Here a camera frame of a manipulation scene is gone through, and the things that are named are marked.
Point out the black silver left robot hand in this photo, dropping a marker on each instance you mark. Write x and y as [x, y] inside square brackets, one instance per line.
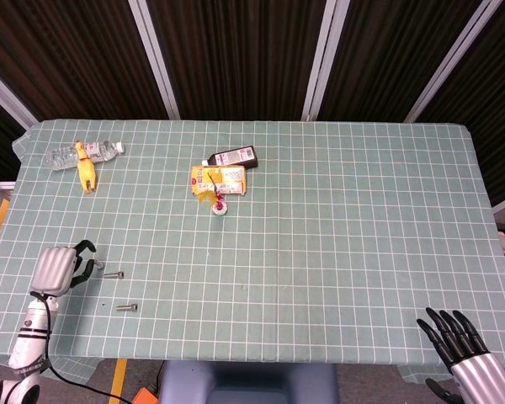
[52, 271]

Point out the yellow rubber chicken toy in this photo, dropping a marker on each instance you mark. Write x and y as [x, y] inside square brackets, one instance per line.
[86, 170]

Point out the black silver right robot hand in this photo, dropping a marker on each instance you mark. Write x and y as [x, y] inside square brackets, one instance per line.
[480, 370]

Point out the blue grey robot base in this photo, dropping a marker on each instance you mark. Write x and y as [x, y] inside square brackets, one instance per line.
[248, 383]

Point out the small white red round cap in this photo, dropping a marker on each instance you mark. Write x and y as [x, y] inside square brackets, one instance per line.
[219, 209]

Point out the steel bolt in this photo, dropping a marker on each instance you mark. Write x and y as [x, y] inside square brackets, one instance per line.
[100, 265]
[127, 307]
[113, 275]

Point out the dark ribbed partition panel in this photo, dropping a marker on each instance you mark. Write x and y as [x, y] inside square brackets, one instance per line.
[240, 54]
[492, 105]
[76, 54]
[387, 54]

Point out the torn yellow wrapper piece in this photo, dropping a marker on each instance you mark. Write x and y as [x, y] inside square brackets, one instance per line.
[205, 198]

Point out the dark bottle with white label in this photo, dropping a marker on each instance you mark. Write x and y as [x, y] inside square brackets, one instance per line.
[235, 156]

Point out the white partition frame post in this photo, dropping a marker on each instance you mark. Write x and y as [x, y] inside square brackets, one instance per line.
[6, 94]
[450, 63]
[320, 59]
[153, 54]

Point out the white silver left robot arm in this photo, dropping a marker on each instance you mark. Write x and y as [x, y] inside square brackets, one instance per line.
[29, 345]

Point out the yellow cardboard box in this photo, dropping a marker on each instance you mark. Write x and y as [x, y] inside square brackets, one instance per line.
[231, 174]

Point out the orange box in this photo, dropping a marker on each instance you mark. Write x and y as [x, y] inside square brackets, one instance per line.
[145, 396]

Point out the clear plastic water bottle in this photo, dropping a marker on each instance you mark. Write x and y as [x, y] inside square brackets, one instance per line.
[63, 157]

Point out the green checkered tablecloth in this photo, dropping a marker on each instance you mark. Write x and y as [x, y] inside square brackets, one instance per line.
[299, 252]

